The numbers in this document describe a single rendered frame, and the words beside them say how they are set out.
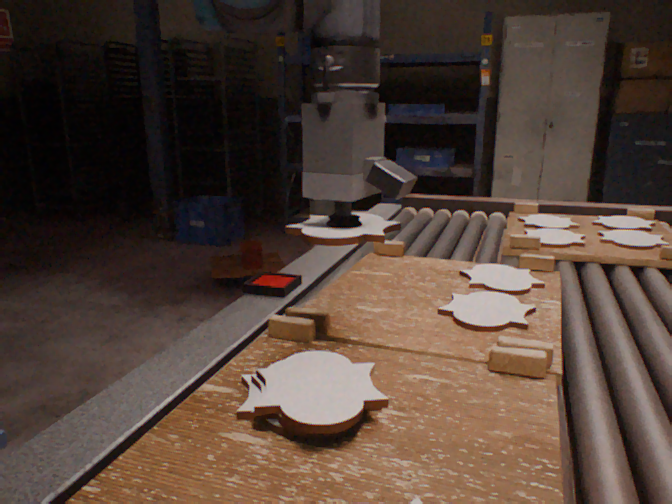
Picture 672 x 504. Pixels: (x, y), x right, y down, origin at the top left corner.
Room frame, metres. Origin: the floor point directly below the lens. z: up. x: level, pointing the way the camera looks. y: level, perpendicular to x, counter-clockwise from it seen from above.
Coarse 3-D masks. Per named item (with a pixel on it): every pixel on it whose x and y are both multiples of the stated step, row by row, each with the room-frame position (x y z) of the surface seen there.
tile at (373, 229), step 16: (304, 224) 0.64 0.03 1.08; (320, 224) 0.64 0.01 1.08; (368, 224) 0.64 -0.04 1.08; (384, 224) 0.64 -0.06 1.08; (400, 224) 0.66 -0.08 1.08; (304, 240) 0.60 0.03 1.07; (320, 240) 0.58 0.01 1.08; (336, 240) 0.58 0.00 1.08; (352, 240) 0.58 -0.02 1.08; (368, 240) 0.60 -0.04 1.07; (384, 240) 0.59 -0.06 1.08
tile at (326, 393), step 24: (288, 360) 0.52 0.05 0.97; (312, 360) 0.52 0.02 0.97; (336, 360) 0.52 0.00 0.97; (264, 384) 0.49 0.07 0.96; (288, 384) 0.47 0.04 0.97; (312, 384) 0.47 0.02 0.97; (336, 384) 0.47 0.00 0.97; (360, 384) 0.47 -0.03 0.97; (264, 408) 0.44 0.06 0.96; (288, 408) 0.43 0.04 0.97; (312, 408) 0.43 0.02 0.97; (336, 408) 0.43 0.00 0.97; (360, 408) 0.43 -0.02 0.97; (312, 432) 0.41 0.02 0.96
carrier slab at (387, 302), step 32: (384, 256) 1.03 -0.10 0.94; (352, 288) 0.84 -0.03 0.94; (384, 288) 0.84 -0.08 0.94; (416, 288) 0.84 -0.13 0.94; (448, 288) 0.84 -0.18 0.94; (480, 288) 0.84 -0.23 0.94; (544, 288) 0.84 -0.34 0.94; (352, 320) 0.71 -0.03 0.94; (384, 320) 0.71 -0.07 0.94; (416, 320) 0.71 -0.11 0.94; (448, 320) 0.71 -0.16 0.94; (544, 320) 0.71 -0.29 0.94; (416, 352) 0.61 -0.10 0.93; (448, 352) 0.61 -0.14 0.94; (480, 352) 0.61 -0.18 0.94
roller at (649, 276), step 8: (640, 272) 1.01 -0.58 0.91; (648, 272) 0.98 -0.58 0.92; (656, 272) 0.98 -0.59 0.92; (640, 280) 0.99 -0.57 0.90; (648, 280) 0.95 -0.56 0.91; (656, 280) 0.93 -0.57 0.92; (664, 280) 0.93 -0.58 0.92; (648, 288) 0.93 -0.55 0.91; (656, 288) 0.90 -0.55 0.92; (664, 288) 0.89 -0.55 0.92; (648, 296) 0.91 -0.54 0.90; (656, 296) 0.87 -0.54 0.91; (664, 296) 0.86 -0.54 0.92; (656, 304) 0.85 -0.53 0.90; (664, 304) 0.83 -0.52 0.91; (656, 312) 0.85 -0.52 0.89; (664, 312) 0.81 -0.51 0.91; (664, 320) 0.79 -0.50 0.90
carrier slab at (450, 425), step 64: (384, 384) 0.53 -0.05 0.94; (448, 384) 0.53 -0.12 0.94; (512, 384) 0.53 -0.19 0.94; (128, 448) 0.42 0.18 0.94; (192, 448) 0.42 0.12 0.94; (256, 448) 0.42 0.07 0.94; (320, 448) 0.42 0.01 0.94; (384, 448) 0.42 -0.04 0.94; (448, 448) 0.42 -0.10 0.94; (512, 448) 0.42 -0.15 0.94
